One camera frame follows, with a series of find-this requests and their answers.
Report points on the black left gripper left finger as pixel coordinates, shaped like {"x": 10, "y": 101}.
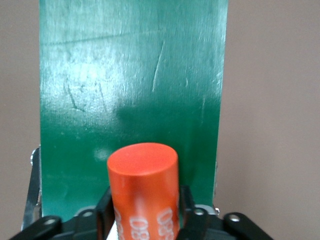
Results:
{"x": 105, "y": 217}

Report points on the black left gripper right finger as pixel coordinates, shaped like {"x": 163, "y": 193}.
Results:
{"x": 190, "y": 220}

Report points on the orange cylinder with 4680 print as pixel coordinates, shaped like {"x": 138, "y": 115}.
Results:
{"x": 142, "y": 180}

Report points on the green conveyor belt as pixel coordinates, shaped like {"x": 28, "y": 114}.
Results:
{"x": 125, "y": 75}

